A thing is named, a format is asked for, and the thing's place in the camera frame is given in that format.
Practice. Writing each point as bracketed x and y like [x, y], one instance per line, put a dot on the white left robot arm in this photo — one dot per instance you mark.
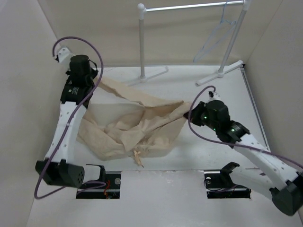
[58, 167]

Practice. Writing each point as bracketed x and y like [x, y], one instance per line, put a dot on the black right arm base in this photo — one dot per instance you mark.
[219, 186]

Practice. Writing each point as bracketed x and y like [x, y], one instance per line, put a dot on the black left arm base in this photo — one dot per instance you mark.
[104, 189]

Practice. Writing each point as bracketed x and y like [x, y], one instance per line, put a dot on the aluminium table edge rail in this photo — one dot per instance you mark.
[244, 75]

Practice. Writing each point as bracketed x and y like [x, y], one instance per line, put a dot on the white clothes rack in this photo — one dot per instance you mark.
[236, 25]

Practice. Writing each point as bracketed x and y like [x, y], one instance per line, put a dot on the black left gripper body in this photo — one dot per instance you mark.
[92, 75]

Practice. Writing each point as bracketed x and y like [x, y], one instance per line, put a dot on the beige trousers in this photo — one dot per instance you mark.
[149, 132]

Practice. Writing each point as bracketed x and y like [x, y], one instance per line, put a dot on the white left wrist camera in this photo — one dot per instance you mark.
[63, 56]

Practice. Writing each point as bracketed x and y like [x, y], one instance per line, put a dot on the light blue wire hanger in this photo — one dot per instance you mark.
[218, 35]

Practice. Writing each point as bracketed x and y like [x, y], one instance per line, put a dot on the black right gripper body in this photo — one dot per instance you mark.
[200, 117]

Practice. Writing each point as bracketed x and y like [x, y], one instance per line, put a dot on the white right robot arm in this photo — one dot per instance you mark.
[281, 183]

